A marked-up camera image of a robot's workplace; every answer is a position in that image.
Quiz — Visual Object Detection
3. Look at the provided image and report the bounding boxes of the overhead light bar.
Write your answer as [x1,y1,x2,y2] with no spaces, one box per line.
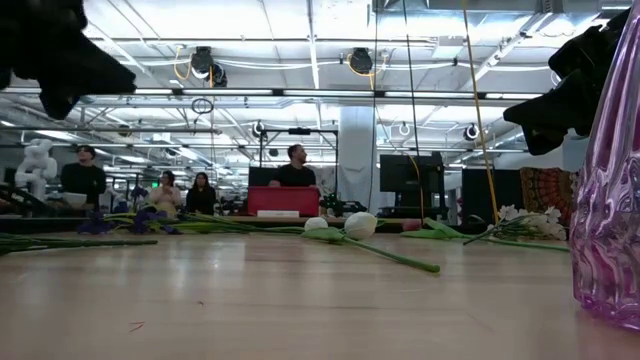
[0,87,546,103]

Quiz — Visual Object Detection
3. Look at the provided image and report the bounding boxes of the white pillar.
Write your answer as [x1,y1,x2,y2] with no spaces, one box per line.
[338,105,380,217]

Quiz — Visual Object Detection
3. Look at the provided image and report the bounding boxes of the black ceiling cable reel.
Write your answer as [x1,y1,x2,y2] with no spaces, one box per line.
[190,45,229,89]
[348,47,374,76]

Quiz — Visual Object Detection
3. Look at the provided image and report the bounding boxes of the black frame stand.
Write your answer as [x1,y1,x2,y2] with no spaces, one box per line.
[258,127,340,211]

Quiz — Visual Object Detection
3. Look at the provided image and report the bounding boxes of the purple artificial flower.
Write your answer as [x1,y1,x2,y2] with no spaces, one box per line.
[127,208,184,236]
[77,210,117,236]

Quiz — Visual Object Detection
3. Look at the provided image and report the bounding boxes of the yellow hanging cable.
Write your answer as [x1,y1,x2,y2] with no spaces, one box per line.
[462,0,500,224]

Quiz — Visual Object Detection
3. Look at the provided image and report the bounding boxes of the black cable coil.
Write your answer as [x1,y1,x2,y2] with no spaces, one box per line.
[190,97,215,116]

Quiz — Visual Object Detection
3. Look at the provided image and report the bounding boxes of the white blossom sprig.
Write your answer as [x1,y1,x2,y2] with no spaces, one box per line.
[462,204,569,246]

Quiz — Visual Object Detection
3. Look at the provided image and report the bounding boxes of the person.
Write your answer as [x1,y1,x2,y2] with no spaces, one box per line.
[59,144,108,211]
[148,169,184,217]
[185,172,218,216]
[268,143,321,189]

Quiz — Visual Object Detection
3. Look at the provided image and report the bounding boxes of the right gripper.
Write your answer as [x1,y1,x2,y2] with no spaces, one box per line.
[503,9,631,156]

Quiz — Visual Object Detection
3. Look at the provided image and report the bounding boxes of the orange patterned tapestry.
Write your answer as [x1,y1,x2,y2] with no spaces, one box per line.
[519,167,576,226]

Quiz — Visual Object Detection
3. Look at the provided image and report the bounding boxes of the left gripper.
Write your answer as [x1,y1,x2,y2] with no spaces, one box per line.
[0,0,137,121]

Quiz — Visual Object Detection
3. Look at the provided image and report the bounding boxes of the red plastic bin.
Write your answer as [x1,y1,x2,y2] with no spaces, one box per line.
[246,186,321,218]

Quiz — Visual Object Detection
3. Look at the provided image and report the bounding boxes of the white artificial tulip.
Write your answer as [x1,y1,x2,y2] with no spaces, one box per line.
[301,211,441,274]
[249,216,330,235]

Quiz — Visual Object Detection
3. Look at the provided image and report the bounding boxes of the purple glass vase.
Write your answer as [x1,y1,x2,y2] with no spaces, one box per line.
[569,0,640,331]

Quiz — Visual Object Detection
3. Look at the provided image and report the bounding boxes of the black hanging cable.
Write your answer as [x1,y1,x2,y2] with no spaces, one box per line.
[402,0,426,221]
[368,0,380,211]

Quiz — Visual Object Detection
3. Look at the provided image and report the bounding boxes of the green flower stems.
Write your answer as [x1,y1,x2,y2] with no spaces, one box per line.
[0,232,159,257]

